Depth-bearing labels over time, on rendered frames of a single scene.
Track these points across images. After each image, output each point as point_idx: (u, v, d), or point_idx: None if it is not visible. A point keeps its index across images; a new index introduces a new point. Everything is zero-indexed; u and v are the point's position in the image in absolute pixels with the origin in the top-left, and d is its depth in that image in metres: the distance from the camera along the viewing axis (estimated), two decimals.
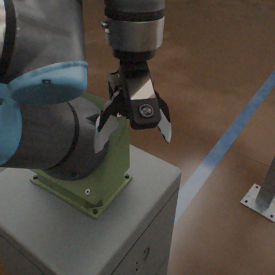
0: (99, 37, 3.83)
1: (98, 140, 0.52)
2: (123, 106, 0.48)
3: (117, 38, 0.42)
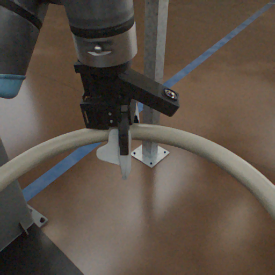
0: (53, 22, 4.06)
1: (129, 163, 0.48)
2: (131, 115, 0.47)
3: (122, 52, 0.39)
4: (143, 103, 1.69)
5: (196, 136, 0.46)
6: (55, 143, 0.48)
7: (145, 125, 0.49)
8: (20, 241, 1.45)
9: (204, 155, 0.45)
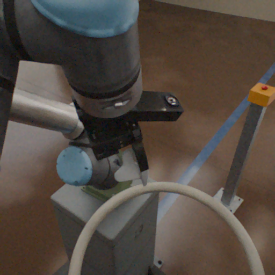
0: None
1: (149, 173, 0.49)
2: (139, 132, 0.45)
3: (137, 94, 0.35)
4: (231, 166, 2.14)
5: (171, 184, 0.82)
6: (96, 221, 0.78)
7: (140, 187, 0.82)
8: None
9: (179, 193, 0.82)
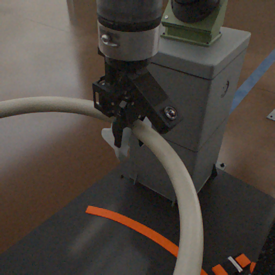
0: None
1: (122, 153, 0.52)
2: (130, 114, 0.47)
3: (128, 50, 0.39)
4: None
5: (13, 100, 0.54)
6: None
7: None
8: (215, 180, 1.71)
9: (29, 109, 0.54)
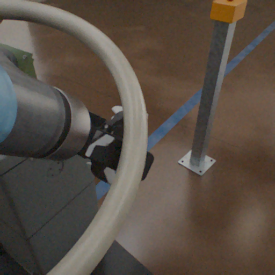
0: None
1: (111, 183, 0.52)
2: None
3: (59, 158, 0.36)
4: (197, 115, 1.79)
5: (11, 0, 0.46)
6: None
7: None
8: None
9: (26, 17, 0.45)
